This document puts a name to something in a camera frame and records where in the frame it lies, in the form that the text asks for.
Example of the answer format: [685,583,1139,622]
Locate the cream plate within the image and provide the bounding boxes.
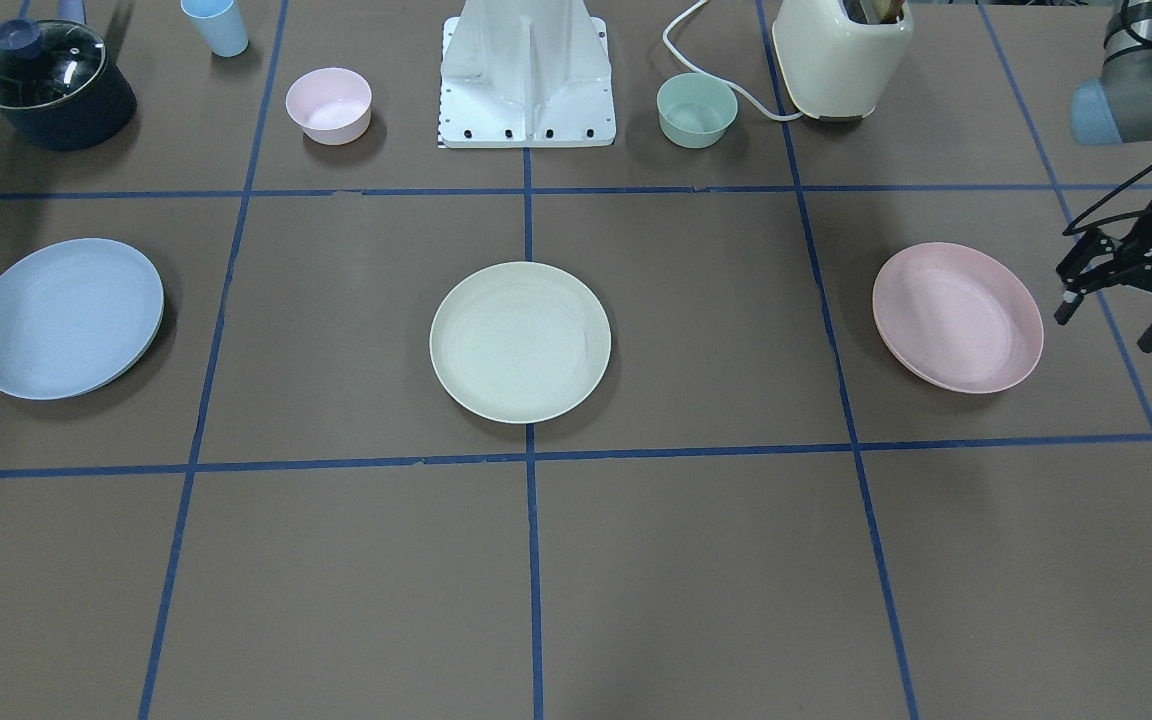
[429,262,612,425]

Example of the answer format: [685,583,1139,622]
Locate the green bowl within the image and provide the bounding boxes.
[655,73,738,149]

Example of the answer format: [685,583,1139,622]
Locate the pink plate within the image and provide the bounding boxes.
[870,242,1044,395]

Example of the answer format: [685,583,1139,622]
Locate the pink bowl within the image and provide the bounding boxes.
[285,67,372,146]

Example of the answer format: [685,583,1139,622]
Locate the dark blue lidded pot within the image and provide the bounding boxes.
[0,1,138,151]

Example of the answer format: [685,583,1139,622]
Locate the blue plate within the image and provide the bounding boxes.
[0,237,165,401]

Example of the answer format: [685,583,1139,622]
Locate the cream toaster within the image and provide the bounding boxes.
[771,1,915,123]

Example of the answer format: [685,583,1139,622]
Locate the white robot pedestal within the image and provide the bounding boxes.
[435,1,617,149]

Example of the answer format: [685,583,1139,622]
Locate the light blue cup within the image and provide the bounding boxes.
[180,0,250,58]

